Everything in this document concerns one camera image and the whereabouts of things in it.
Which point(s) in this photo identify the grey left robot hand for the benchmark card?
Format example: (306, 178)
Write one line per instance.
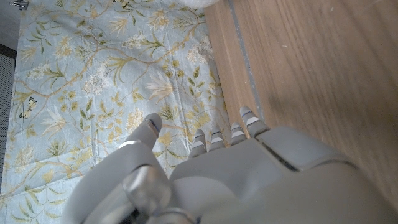
(248, 186)

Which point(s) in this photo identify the clear bubble wrap roll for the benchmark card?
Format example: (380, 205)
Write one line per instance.
(199, 3)

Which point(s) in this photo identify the floral printed backdrop cloth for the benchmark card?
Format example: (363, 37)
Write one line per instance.
(93, 77)

